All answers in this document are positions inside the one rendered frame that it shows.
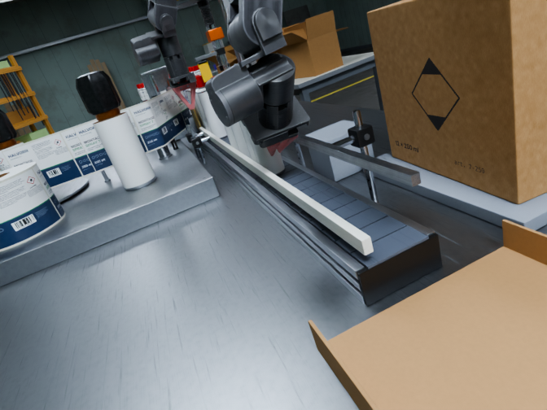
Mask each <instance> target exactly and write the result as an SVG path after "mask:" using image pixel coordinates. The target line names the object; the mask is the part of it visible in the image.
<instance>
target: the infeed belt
mask: <svg viewBox="0 0 547 410"><path fill-rule="evenodd" d="M207 142H208V143H210V144H211V145H212V146H214V147H215V148H216V149H218V150H219V151H220V152H221V153H222V154H223V155H225V156H226V157H227V158H228V159H230V160H231V161H232V162H234V163H235V164H236V165H238V166H239V167H240V168H241V169H242V170H243V171H244V172H246V173H247V174H248V175H250V176H251V177H252V178H254V179H255V180H256V181H258V182H259V183H260V184H261V185H263V186H264V187H265V188H266V189H267V190H269V191H270V192H271V193H272V194H274V195H275V196H276V197H278V198H279V199H280V200H282V201H283V202H284V203H285V204H286V205H287V206H288V207H290V208H291V209H292V210H294V211H295V212H296V213H298V214H299V215H300V216H302V217H303V218H304V219H305V220H307V221H308V222H309V223H310V224H311V225H312V226H314V227H315V228H316V229H318V230H319V231H320V232H322V233H323V234H324V235H326V236H327V237H328V238H329V239H330V240H331V241H332V242H334V243H335V244H336V245H338V246H339V247H340V248H342V249H343V250H344V251H346V252H347V253H348V254H349V255H350V256H351V257H352V258H354V259H355V260H356V261H358V262H359V263H360V264H362V265H363V266H364V267H365V268H368V269H370V268H373V267H374V266H376V265H378V264H381V263H382V262H384V261H385V260H388V259H390V258H391V257H393V256H395V255H398V254H400V253H401V252H403V251H406V250H408V249H409V248H411V247H413V246H416V245H418V244H419V243H421V242H424V241H426V240H427V239H429V237H428V236H427V235H425V234H424V233H421V232H419V231H417V230H416V229H413V228H411V227H409V226H407V225H406V224H404V223H402V222H400V221H398V220H396V219H394V218H392V217H390V216H388V215H387V214H385V213H383V212H381V211H379V210H377V209H375V208H373V207H371V206H370V205H368V204H366V203H363V202H362V201H360V200H358V199H356V198H354V197H353V196H351V195H349V194H346V193H344V192H343V191H341V190H339V189H337V188H335V187H333V186H332V185H329V184H327V183H325V182H324V181H322V180H320V179H318V178H316V177H314V176H312V175H310V174H308V173H306V172H305V171H303V170H301V169H299V168H297V167H295V166H293V165H291V164H289V163H288V162H286V161H284V160H283V163H284V166H285V169H286V171H285V172H284V173H283V174H281V175H279V176H278V177H280V178H281V179H283V180H284V181H285V182H287V183H289V184H290V185H292V186H294V187H295V188H296V189H298V190H299V191H301V192H302V193H304V194H306V195H307V196H309V197H310V198H312V199H313V200H315V201H316V202H318V203H320V204H321V205H322V206H323V207H325V208H327V209H329V210H330V211H332V212H333V213H334V214H336V215H337V216H339V217H341V218H342V219H344V220H346V221H347V222H348V223H350V224H351V225H353V226H355V227H356V228H358V229H359V230H360V231H362V232H363V233H366V234H367V235H369V236H370V238H371V242H372V246H373V250H374V251H373V252H371V253H369V254H368V255H363V254H362V253H360V252H359V251H358V250H357V249H356V248H354V247H353V246H351V245H350V244H349V243H347V242H346V241H344V240H343V239H342V238H341V237H340V236H338V235H337V234H336V233H334V232H333V231H331V230H330V229H328V228H327V227H326V226H325V225H324V224H322V223H321V222H320V221H318V220H317V219H315V218H314V217H312V216H311V215H309V214H308V213H307V212H306V211H305V210H303V209H302V208H301V207H299V206H298V205H296V204H295V203H293V202H292V201H291V200H290V199H289V198H287V197H286V196H285V195H283V194H282V193H280V192H279V191H278V190H276V189H275V188H273V187H272V186H271V185H270V184H269V183H267V182H266V181H264V180H263V179H262V178H260V177H259V176H257V175H256V174H255V173H254V172H253V171H251V170H250V169H249V168H247V167H246V166H244V165H243V164H241V163H240V162H239V161H238V160H237V159H235V158H234V157H233V156H231V155H230V154H228V153H227V152H226V151H224V150H223V149H221V148H220V147H219V146H218V145H216V144H215V143H214V142H212V141H211V140H207Z"/></svg>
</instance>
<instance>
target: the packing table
mask: <svg viewBox="0 0 547 410"><path fill-rule="evenodd" d="M342 60H343V64H344V65H343V66H340V67H338V68H335V69H332V70H330V71H328V72H325V73H322V74H321V75H318V76H312V77H305V78H299V79H295V85H294V95H299V96H300V99H301V101H306V102H311V99H310V96H309V93H311V92H313V91H315V90H317V89H320V88H323V87H325V86H328V85H331V84H333V83H335V82H337V81H341V80H343V79H345V78H348V77H350V76H353V75H356V74H357V73H360V72H364V71H365V70H368V69H370V68H373V71H374V79H375V84H376V89H377V94H378V98H379V106H380V111H384V109H383V100H382V95H381V91H380V86H379V78H378V73H377V68H376V63H375V59H374V52H370V53H364V54H359V55H349V56H344V57H342Z"/></svg>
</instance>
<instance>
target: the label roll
mask: <svg viewBox="0 0 547 410"><path fill-rule="evenodd" d="M64 217H65V211H64V210H63V208H62V206H61V205H60V203H59V201H58V199H57V198H56V196H55V194H54V192H53V191H52V189H51V188H50V186H49V184H48V182H47V181H46V179H45V177H44V176H43V174H42V172H41V170H40V168H39V167H38V166H37V163H36V162H32V163H27V164H22V165H19V166H16V167H13V168H9V169H7V170H4V171H2V172H0V251H4V250H7V249H9V248H12V247H14V246H18V245H19V244H21V243H24V242H27V241H28V240H30V239H32V238H35V237H36V236H38V235H40V234H41V233H44V232H46V231H47V230H48V229H50V228H52V227H53V226H54V225H56V224H58V223H59V222H60V221H61V220H62V219H63V218H64Z"/></svg>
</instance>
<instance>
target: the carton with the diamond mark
mask: <svg viewBox="0 0 547 410"><path fill-rule="evenodd" d="M367 18H368V23H369V28H370V36H371V41H372V46H373V50H374V59H375V63H376V68H377V73H378V78H379V86H380V91H381V95H382V100H383V109H384V114H385V118H386V123H387V131H388V136H389V141H390V146H391V150H392V156H393V157H395V158H398V159H401V160H403V161H405V162H408V163H410V164H414V165H416V166H419V167H420V168H425V169H426V170H429V171H431V172H435V173H437V174H440V175H441V176H444V177H447V178H450V179H453V180H455V181H458V182H461V183H463V184H465V185H468V186H471V187H474V188H476V189H478V190H482V191H484V192H486V193H489V194H492V195H495V196H497V197H499V198H503V199H505V200H507V201H510V202H512V203H516V204H521V203H524V202H526V201H528V200H530V199H532V198H535V197H537V196H539V195H542V194H544V193H547V0H402V1H399V2H395V3H393V4H390V5H387V6H385V7H380V8H378V9H376V10H373V11H369V12H368V13H367Z"/></svg>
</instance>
